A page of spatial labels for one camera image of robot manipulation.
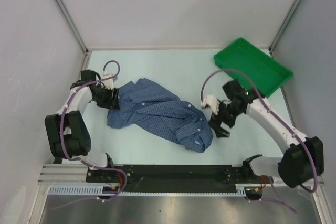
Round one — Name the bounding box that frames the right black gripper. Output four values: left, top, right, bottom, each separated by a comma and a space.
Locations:
207, 99, 243, 138

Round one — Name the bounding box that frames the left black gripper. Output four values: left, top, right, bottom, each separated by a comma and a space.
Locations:
91, 86, 120, 110

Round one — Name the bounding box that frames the blue checkered long sleeve shirt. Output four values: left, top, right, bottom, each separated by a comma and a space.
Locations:
107, 78, 214, 153

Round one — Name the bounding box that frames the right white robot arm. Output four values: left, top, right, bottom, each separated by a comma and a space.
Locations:
201, 80, 324, 188

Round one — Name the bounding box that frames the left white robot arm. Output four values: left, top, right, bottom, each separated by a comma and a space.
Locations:
44, 70, 120, 182

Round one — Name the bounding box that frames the green plastic tray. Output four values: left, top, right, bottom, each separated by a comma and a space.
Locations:
214, 37, 293, 97

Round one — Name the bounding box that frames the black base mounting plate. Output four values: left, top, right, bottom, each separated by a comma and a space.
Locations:
86, 165, 263, 195

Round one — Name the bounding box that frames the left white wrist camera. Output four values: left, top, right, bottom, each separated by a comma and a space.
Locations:
101, 72, 118, 90

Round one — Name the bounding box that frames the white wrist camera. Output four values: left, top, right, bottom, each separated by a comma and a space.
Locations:
201, 95, 221, 115
101, 72, 118, 90

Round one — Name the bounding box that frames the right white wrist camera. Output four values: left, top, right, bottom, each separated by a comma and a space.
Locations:
201, 95, 221, 115

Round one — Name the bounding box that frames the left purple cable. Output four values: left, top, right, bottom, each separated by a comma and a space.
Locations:
49, 60, 129, 210

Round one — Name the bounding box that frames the aluminium frame rail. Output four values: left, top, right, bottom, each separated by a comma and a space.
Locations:
38, 163, 323, 185

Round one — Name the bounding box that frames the grey slotted cable duct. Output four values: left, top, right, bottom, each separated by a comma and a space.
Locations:
47, 185, 261, 197

